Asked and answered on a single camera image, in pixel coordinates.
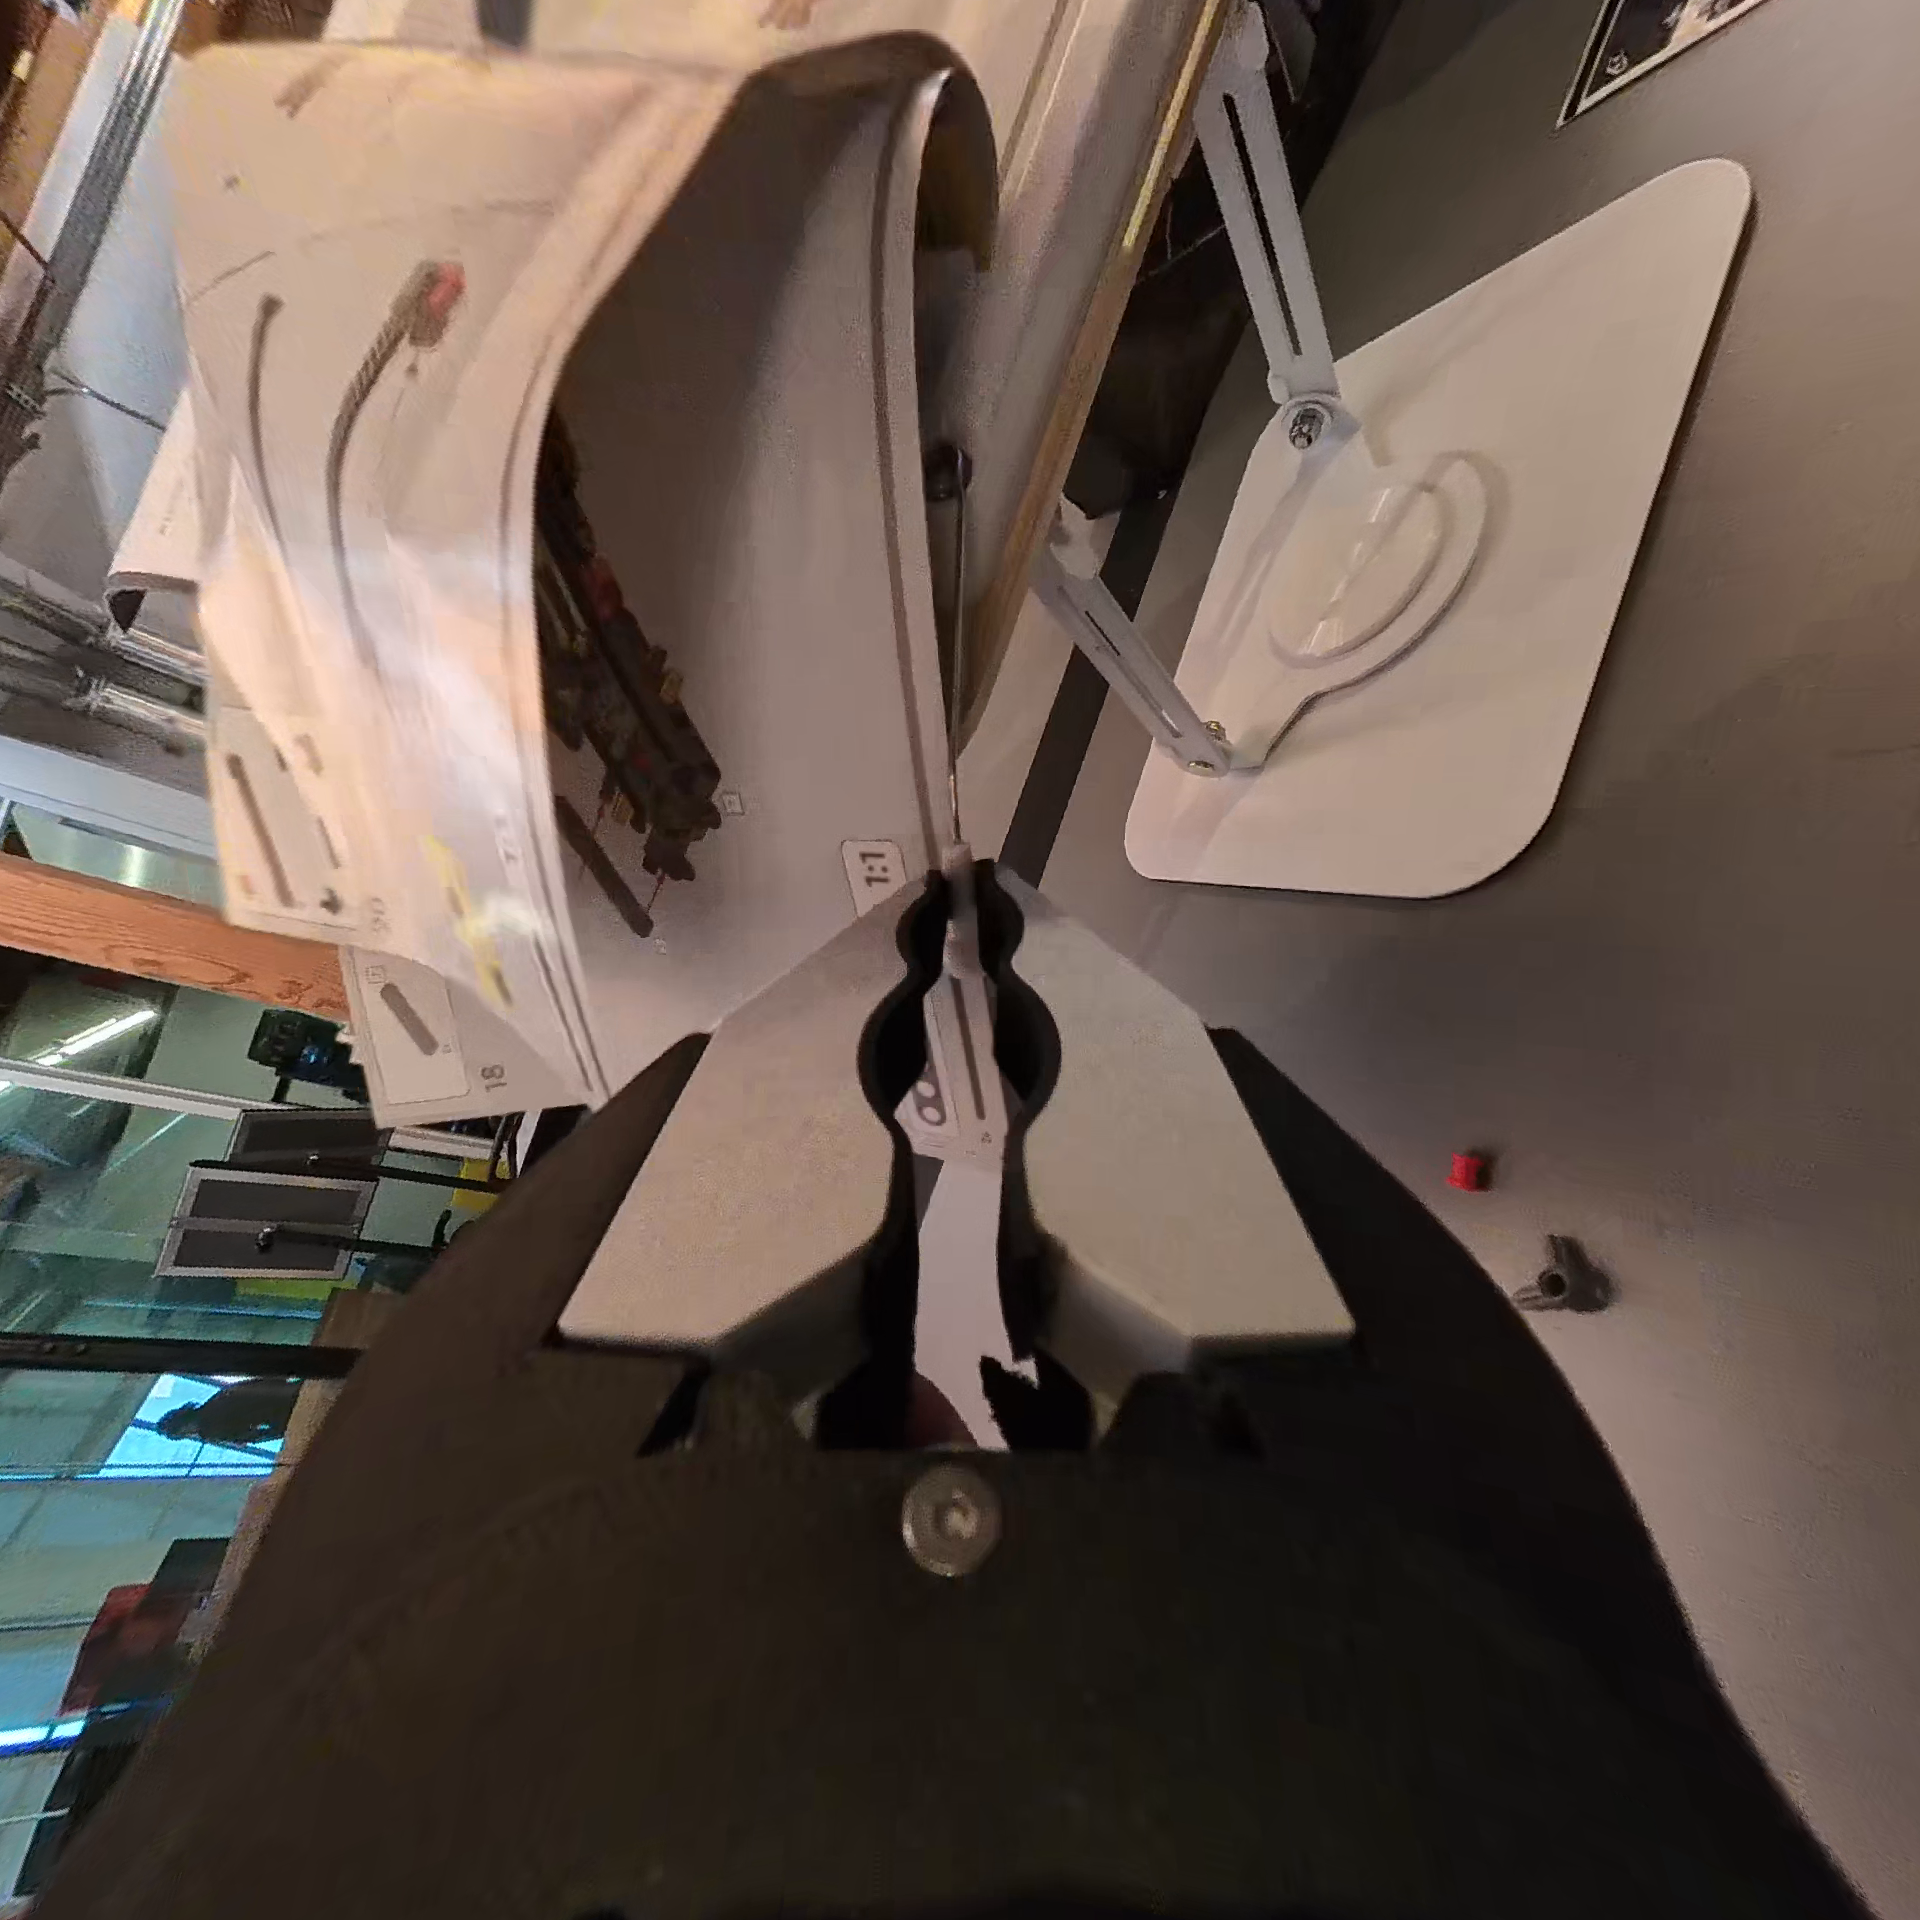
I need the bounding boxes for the white book stand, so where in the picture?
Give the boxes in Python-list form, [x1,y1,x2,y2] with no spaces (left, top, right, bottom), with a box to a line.
[959,0,1752,903]

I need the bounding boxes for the wooden beam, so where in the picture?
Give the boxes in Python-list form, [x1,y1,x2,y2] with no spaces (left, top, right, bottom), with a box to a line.
[0,855,357,1010]

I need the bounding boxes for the lego instruction booklet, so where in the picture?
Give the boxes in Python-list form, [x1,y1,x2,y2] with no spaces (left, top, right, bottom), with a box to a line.
[104,27,1050,1450]

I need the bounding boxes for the aluminium frame rails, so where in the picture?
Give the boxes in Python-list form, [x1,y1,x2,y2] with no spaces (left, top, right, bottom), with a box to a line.
[0,0,212,737]

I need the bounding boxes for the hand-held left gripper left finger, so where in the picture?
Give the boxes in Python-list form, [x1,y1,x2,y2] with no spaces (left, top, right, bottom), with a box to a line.
[554,866,951,1446]

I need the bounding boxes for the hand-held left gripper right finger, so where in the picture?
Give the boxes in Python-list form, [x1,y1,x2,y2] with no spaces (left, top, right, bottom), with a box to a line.
[970,862,1360,1446]

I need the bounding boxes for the dark grey lego connector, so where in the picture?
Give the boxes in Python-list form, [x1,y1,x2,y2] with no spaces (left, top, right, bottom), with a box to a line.
[1511,1238,1614,1314]

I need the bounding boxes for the lego sticker sheet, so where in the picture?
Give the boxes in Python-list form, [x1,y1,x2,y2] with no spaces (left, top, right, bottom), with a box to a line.
[1556,0,1772,128]

